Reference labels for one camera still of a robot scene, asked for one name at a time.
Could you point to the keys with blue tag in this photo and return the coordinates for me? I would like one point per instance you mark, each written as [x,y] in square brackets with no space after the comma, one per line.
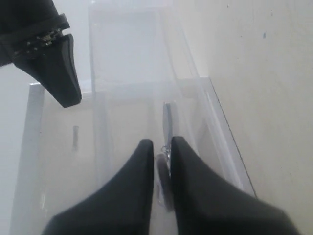
[164,188]

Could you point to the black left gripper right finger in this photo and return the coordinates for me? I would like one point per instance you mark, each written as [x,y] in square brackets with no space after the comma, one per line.
[206,204]

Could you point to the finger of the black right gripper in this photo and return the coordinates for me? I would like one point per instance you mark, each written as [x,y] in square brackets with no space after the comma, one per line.
[53,67]

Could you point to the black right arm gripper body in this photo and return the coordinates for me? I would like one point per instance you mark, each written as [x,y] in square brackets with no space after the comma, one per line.
[24,19]

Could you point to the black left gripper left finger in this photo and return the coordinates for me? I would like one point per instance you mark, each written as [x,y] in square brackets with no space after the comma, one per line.
[121,207]

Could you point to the white plastic drawer cabinet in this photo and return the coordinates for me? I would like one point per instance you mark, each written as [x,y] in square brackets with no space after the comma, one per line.
[58,165]

